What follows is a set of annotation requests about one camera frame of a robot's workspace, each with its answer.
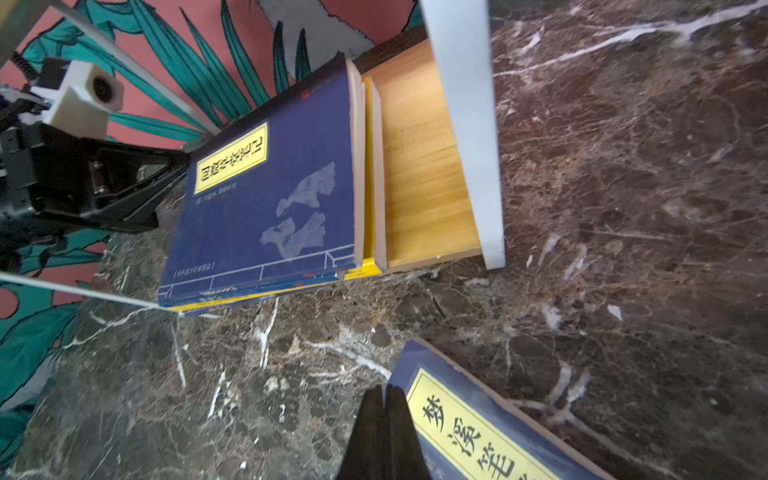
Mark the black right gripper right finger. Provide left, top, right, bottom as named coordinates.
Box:
left=382, top=385, right=430, bottom=480

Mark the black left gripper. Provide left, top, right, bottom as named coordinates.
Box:
left=1, top=123, right=190, bottom=237

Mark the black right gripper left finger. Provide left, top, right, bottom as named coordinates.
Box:
left=336, top=385, right=384, bottom=480

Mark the dark blue book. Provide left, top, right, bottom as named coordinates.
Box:
left=157, top=54, right=366, bottom=307
left=389, top=338, right=612, bottom=480

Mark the yellow book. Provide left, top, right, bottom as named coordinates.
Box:
left=169, top=78, right=388, bottom=315

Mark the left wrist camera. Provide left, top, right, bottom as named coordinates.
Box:
left=31, top=57, right=124, bottom=140

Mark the wooden shelf with white frame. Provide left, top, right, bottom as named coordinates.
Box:
left=0, top=0, right=506, bottom=313

